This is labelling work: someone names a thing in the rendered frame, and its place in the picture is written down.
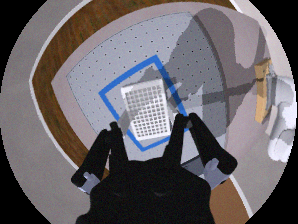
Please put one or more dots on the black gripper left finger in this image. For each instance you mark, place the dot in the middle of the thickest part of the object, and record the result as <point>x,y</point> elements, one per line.
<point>91,171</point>

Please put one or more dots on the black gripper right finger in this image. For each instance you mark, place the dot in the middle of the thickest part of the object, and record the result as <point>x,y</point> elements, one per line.
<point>219,163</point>

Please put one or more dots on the blue tape outline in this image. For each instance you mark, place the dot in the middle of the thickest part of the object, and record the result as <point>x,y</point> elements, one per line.
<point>153,59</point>

